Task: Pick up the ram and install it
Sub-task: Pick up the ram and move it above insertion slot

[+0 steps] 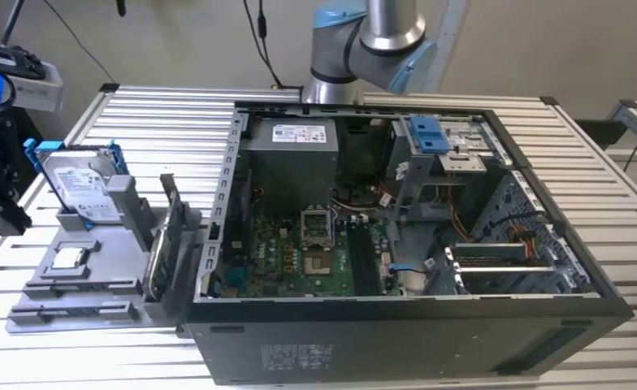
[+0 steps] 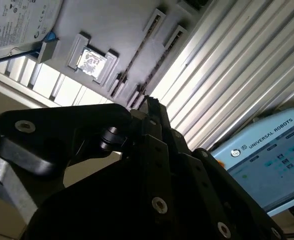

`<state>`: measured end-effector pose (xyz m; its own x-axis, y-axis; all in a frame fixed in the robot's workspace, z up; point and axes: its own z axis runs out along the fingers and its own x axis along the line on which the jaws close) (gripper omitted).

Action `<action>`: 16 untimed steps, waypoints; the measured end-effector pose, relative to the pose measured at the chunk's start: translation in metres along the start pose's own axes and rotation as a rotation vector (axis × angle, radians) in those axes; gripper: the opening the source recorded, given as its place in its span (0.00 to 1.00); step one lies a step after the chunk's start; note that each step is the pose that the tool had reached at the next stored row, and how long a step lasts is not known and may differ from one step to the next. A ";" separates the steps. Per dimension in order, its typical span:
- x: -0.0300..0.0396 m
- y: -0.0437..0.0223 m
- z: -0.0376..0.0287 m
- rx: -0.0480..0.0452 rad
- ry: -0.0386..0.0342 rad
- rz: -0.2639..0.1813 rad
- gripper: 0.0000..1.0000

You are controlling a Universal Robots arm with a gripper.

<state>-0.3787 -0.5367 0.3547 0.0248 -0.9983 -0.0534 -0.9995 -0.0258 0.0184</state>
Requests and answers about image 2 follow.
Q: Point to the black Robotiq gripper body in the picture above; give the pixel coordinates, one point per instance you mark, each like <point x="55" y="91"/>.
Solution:
<point x="92" y="212"/>

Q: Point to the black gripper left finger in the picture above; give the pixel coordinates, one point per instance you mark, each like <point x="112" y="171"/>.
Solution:
<point x="49" y="120"/>

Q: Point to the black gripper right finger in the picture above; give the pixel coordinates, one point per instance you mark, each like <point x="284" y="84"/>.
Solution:
<point x="212" y="195"/>

